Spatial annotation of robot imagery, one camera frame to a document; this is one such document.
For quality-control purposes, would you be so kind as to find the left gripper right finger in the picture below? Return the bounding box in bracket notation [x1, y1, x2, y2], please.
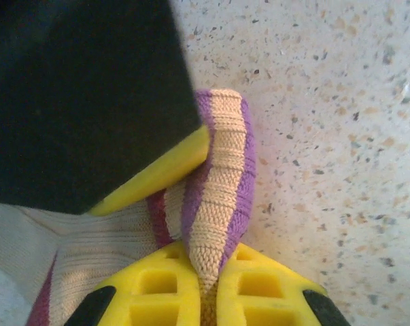
[214, 242, 352, 326]

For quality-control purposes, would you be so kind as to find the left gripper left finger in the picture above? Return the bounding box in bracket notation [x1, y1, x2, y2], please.
[64, 241, 206, 326]

